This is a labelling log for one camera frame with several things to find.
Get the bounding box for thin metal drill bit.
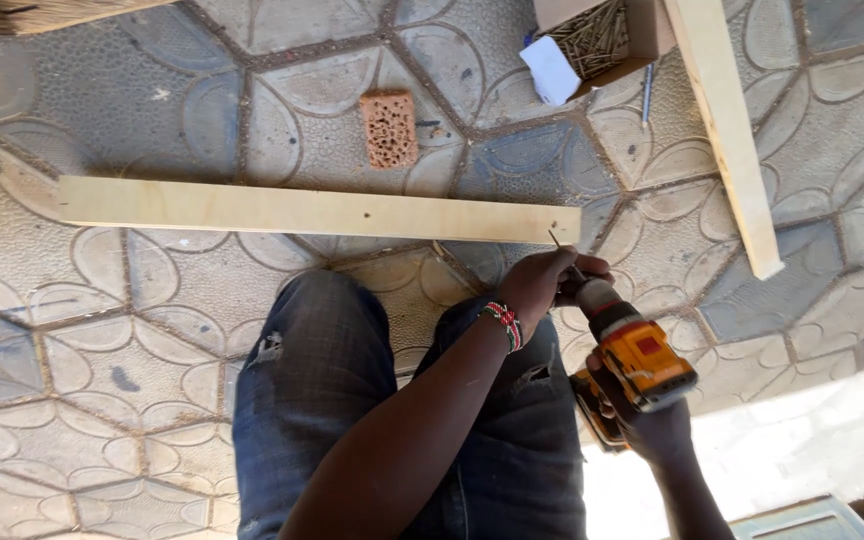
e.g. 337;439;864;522
547;228;588;285

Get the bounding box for reddish porous brick piece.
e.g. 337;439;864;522
359;89;420;171

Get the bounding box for red green beaded bracelet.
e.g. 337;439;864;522
478;300;525;354

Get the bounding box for person's blue ripped jeans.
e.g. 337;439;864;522
231;269;589;540

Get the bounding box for person's right hand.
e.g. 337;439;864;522
585;351;697;468

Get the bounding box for orange and black cordless drill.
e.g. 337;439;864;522
568;276;700;456

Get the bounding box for long pale wooden plank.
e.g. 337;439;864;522
57;175;583;245

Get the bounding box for pile of brass screws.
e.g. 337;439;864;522
542;0;632;81

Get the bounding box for white paper piece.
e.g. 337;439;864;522
519;35;583;108

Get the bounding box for person's left hand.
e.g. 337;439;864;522
497;246;616;344

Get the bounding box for grey-blue metal frame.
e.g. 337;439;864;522
730;495;864;540

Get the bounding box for brown cardboard box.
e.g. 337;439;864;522
532;0;678;103

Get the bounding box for grey pen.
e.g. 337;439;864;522
640;63;657;129

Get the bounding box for narrow pale wooden plank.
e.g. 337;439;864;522
662;0;786;281

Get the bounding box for rough wooden board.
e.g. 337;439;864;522
0;0;175;38

